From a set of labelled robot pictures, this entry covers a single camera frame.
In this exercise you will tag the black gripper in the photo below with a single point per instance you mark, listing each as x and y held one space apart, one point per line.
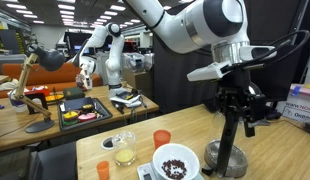
238 81

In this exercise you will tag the white background gripper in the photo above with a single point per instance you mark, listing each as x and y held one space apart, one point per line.
85 77

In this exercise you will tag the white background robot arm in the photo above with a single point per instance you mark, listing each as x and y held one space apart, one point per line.
113 63

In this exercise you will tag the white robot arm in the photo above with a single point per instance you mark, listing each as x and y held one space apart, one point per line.
171 26

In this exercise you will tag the dark green box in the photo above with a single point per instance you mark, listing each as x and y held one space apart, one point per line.
74 93

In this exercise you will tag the orange sofa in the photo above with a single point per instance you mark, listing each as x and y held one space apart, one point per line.
61 75

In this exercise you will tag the dark toy burger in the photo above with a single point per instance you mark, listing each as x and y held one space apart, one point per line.
87 108

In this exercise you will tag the black flat device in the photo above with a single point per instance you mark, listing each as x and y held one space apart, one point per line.
273 115

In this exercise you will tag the pink toy food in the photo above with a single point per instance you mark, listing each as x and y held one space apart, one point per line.
87 117

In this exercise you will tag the yellow toy food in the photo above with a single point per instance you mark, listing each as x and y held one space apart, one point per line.
70 115

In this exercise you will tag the black tray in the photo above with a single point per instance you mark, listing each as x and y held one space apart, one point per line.
101 115

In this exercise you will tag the clear plastic box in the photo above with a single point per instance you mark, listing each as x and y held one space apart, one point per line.
138 61

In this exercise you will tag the white printed cardboard box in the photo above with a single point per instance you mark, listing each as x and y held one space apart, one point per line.
300 108

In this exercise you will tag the wooden desk lamp black shade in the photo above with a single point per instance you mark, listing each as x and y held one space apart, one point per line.
40 126

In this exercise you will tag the large orange plastic cup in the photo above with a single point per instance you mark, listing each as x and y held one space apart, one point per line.
161 140

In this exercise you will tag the clear jar with yellow contents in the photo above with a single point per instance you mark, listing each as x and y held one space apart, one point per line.
124 155

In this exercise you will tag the heap of red beans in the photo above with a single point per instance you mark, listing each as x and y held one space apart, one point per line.
174 169

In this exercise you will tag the white ceramic bowl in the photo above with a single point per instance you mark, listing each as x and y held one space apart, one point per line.
161 156

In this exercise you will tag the small orange plastic cup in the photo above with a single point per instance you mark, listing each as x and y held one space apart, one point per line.
103 170

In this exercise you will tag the grey digital kitchen scale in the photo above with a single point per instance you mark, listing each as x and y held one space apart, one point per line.
145 171

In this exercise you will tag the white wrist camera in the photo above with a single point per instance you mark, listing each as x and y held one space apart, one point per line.
206 71

